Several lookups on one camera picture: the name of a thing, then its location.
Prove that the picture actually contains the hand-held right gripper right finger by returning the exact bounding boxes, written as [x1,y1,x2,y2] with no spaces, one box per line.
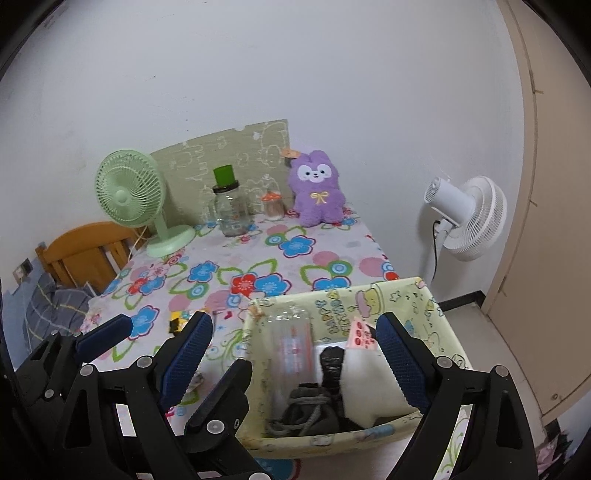
[376,312,541,480]

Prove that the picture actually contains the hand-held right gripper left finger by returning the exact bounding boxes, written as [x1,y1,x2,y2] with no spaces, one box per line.
[51,311,214,480]

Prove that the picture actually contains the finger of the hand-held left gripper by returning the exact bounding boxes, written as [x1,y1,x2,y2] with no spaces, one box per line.
[16,314,134,407]
[152,357,273,480]

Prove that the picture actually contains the white cloth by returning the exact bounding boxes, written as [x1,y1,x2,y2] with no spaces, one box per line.
[314,342,419,428]

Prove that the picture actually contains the pink labelled packet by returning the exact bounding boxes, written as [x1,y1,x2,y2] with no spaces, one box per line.
[345,318,378,352]

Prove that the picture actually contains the black cloth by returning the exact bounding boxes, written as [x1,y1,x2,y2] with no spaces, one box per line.
[318,346,347,402]

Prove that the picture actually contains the yellow cartoon printed storage box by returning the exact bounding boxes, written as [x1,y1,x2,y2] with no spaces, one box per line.
[240,277,474,460]

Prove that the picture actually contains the dark grey sock bundle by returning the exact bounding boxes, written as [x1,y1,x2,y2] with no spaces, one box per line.
[265,383,345,438]

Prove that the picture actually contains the clear plastic bottle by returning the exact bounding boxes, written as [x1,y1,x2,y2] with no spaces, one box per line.
[270,305,317,411]

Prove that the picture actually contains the grey plaid cloth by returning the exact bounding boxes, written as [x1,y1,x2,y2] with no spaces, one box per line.
[2,271,100,356]

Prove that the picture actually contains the wooden chair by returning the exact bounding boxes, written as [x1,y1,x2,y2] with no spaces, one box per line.
[36,222,139,296]

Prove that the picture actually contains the floral tablecloth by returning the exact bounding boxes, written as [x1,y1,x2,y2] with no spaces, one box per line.
[78,208,462,480]

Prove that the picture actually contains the green desk fan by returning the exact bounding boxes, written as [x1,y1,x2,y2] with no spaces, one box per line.
[95,148,197,258]

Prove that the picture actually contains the glass jar with green lid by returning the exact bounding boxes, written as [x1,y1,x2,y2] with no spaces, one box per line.
[208,165,252,237]

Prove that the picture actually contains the white standing fan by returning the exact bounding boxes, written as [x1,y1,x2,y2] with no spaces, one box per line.
[424,175,508,284]

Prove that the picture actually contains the small toothpick container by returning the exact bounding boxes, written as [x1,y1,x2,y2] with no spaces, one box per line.
[262,191,283,219]

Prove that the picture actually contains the purple plush bunny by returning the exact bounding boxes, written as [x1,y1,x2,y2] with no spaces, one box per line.
[281,148,347,227]

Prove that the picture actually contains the dark floral cloth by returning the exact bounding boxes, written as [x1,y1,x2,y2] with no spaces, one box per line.
[538,413,591,480]

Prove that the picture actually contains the green cartoon printed board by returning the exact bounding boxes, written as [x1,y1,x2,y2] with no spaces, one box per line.
[150,119,296,227]

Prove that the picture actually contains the beige door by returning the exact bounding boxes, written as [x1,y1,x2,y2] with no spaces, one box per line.
[485,0,591,421]

